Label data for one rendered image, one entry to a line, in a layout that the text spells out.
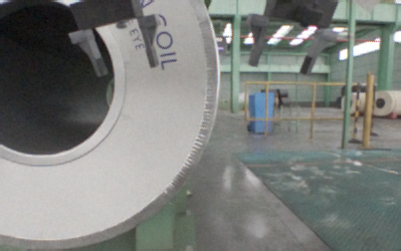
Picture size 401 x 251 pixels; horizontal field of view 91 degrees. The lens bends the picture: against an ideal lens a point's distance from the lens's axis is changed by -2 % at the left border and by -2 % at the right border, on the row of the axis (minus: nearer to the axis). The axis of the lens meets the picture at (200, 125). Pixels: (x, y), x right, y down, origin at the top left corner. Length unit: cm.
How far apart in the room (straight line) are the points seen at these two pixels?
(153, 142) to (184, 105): 16
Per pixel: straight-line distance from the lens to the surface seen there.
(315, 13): 46
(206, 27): 73
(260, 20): 47
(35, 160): 87
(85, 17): 51
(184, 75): 69
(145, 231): 106
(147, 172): 74
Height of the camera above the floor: 69
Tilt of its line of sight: 6 degrees down
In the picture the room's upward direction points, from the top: straight up
